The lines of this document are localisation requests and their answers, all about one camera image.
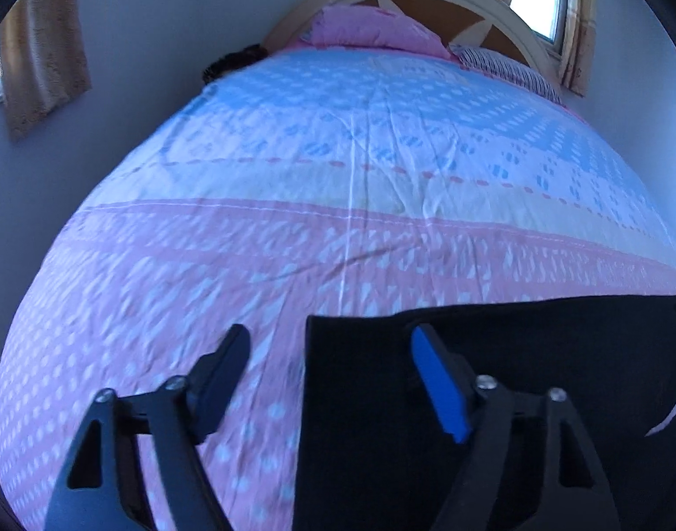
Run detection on black pants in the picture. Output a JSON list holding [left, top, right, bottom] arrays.
[[294, 296, 676, 530]]

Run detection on yellow curtain right of window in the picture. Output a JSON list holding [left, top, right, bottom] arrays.
[[559, 0, 597, 97]]

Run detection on striped pillow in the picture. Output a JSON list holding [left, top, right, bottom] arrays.
[[449, 44, 562, 106]]

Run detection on cream wooden headboard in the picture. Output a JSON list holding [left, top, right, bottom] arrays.
[[262, 0, 560, 88]]

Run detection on pink and blue bedsheet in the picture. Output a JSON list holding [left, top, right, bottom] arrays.
[[0, 47, 676, 530]]

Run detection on pink pillow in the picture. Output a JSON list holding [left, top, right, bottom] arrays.
[[308, 5, 451, 60]]

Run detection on brown curtain on left window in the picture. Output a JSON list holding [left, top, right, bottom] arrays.
[[0, 0, 92, 140]]

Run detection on black object beside bed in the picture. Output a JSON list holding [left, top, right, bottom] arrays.
[[202, 44, 268, 84]]

